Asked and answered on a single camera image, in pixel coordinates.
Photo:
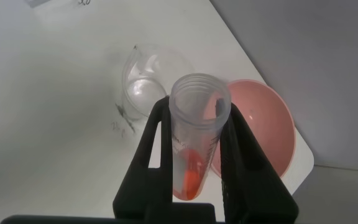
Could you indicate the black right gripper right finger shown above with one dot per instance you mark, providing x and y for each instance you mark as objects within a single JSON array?
[{"x": 250, "y": 180}]

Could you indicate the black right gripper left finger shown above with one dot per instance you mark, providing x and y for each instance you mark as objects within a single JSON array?
[{"x": 154, "y": 174}]

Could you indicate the test tube with red pigment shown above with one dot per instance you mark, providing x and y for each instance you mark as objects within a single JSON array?
[{"x": 191, "y": 149}]

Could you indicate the pink bowl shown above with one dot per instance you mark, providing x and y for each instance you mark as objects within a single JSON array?
[{"x": 266, "y": 124}]

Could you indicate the clear glass beaker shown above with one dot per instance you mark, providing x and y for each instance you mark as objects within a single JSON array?
[{"x": 145, "y": 90}]

